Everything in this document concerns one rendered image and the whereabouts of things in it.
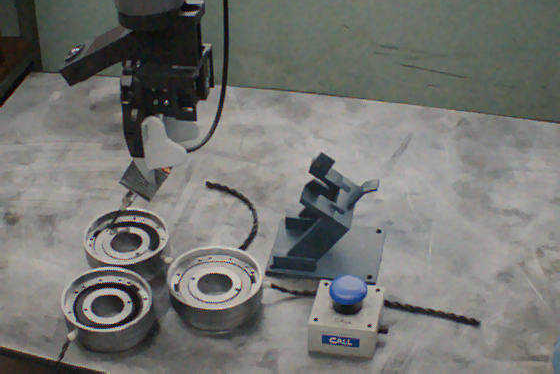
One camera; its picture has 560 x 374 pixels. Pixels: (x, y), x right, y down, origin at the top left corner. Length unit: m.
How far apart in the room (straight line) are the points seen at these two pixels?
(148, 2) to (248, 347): 0.38
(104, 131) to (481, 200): 0.54
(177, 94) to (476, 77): 1.79
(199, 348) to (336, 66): 1.78
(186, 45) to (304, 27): 1.74
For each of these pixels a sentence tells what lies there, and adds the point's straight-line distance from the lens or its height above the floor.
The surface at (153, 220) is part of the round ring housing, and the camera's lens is 1.11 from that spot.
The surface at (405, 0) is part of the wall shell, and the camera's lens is 2.55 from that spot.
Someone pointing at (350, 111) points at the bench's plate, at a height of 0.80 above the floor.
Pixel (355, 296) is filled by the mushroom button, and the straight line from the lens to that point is 0.94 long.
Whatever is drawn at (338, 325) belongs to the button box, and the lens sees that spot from 0.94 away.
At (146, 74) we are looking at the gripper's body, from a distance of 0.92.
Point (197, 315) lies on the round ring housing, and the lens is 0.98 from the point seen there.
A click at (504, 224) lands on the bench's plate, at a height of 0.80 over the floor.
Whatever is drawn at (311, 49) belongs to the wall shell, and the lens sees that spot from 2.67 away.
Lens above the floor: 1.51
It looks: 35 degrees down
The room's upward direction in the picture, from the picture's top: 1 degrees counter-clockwise
